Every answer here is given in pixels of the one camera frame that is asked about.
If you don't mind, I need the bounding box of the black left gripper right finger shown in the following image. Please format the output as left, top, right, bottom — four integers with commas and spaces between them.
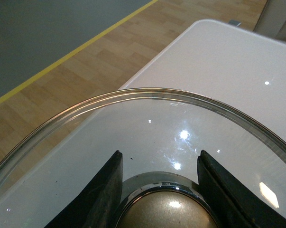
197, 150, 286, 228

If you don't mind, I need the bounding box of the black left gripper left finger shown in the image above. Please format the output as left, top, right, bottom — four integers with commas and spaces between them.
46, 151, 123, 228

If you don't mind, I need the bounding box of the glass pot lid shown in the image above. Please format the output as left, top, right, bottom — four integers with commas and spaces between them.
0, 88, 286, 228

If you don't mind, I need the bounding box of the left beige upholstered chair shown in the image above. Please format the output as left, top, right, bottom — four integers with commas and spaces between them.
253, 0, 286, 42

